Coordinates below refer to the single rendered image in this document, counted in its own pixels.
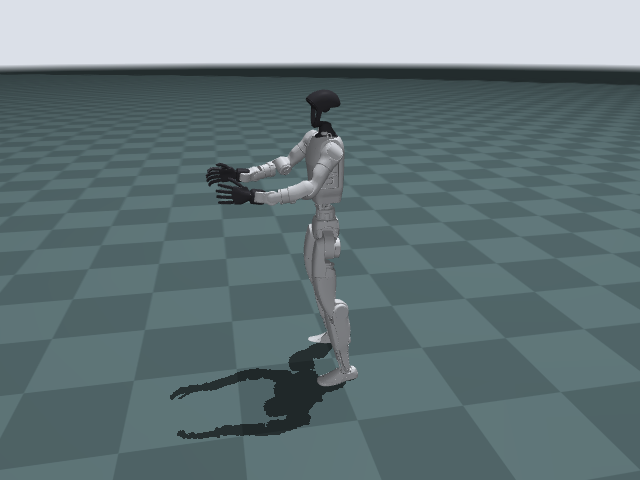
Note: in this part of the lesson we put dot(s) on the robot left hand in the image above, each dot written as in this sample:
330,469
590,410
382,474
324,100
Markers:
240,194

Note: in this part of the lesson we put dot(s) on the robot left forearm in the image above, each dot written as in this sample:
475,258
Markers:
287,195

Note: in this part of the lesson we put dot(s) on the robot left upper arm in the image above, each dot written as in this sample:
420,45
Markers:
330,156

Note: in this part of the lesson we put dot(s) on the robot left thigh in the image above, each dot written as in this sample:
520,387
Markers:
323,273

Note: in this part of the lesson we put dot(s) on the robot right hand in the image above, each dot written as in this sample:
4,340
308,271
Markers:
224,172

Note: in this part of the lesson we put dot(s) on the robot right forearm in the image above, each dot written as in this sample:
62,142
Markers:
259,172

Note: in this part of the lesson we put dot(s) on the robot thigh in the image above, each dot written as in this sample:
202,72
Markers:
308,251
323,273

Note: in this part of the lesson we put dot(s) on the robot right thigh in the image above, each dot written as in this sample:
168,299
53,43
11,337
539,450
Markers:
308,251

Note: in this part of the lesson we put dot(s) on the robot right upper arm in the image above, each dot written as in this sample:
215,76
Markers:
284,165

